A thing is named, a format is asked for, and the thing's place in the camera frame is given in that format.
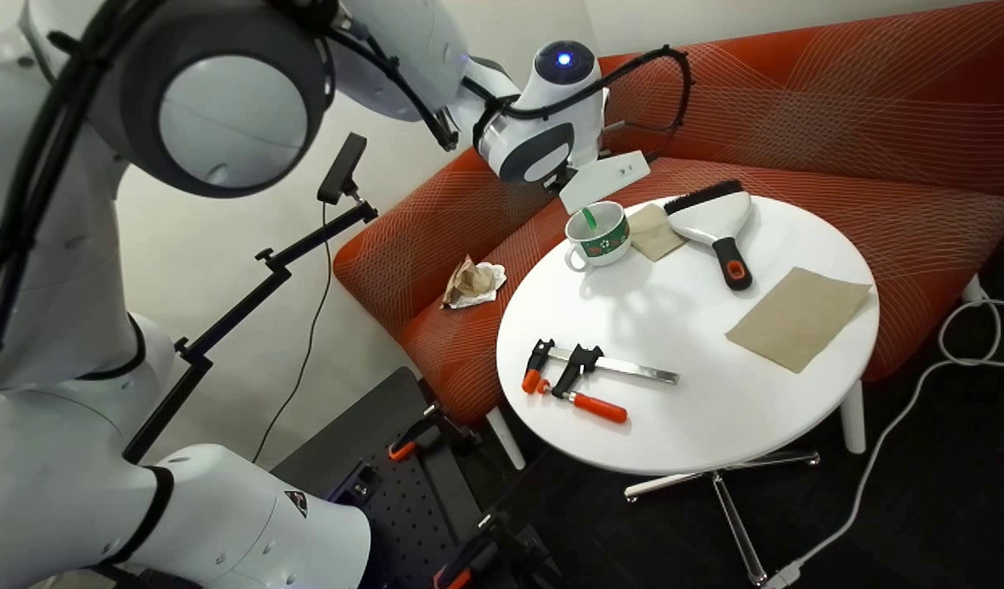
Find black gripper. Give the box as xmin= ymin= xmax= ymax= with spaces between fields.
xmin=516 ymin=120 xmax=582 ymax=187

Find white mug with green print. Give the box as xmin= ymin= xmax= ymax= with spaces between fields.
xmin=561 ymin=200 xmax=639 ymax=276

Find small brown cardboard piece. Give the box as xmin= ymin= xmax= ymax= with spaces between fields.
xmin=623 ymin=200 xmax=689 ymax=267

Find black marker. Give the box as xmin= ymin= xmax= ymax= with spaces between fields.
xmin=659 ymin=177 xmax=746 ymax=220

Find orange black bar clamp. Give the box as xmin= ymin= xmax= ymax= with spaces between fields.
xmin=521 ymin=335 xmax=682 ymax=428

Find orange patterned sofa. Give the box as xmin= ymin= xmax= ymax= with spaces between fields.
xmin=331 ymin=0 xmax=1004 ymax=428

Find large brown cardboard sheet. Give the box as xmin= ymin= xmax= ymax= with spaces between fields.
xmin=724 ymin=267 xmax=876 ymax=376

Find orange black base clamp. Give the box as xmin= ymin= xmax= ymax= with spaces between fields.
xmin=382 ymin=403 xmax=474 ymax=466
xmin=431 ymin=506 xmax=550 ymax=589

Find metal table base legs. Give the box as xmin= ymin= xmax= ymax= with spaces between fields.
xmin=621 ymin=446 xmax=827 ymax=589

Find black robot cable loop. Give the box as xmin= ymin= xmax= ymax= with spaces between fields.
xmin=471 ymin=44 xmax=697 ymax=145

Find scraper with black orange handle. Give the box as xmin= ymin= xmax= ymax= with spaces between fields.
xmin=666 ymin=187 xmax=757 ymax=295

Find thin dark camera cable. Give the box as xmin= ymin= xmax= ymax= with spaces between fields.
xmin=248 ymin=202 xmax=339 ymax=468

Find black articulated camera stand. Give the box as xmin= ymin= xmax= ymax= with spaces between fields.
xmin=122 ymin=132 xmax=382 ymax=466

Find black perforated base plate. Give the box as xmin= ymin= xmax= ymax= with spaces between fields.
xmin=267 ymin=365 xmax=561 ymax=589

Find white cable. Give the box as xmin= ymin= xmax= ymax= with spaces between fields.
xmin=757 ymin=293 xmax=1004 ymax=589

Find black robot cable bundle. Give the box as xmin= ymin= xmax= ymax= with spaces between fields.
xmin=0 ymin=0 xmax=165 ymax=371

